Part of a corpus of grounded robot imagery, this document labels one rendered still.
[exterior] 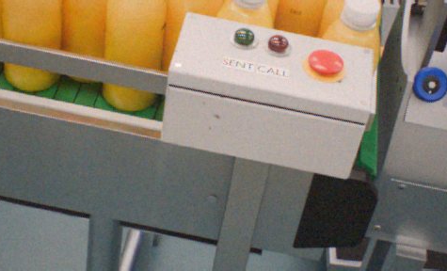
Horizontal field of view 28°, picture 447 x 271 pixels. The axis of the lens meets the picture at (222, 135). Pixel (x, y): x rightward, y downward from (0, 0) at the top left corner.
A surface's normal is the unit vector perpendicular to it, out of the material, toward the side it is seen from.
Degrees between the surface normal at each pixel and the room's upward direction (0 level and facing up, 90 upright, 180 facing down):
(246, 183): 90
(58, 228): 0
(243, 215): 90
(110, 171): 90
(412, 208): 110
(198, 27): 0
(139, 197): 90
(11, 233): 0
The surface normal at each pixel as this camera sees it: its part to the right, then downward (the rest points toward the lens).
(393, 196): -0.18, 0.87
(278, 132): -0.15, 0.67
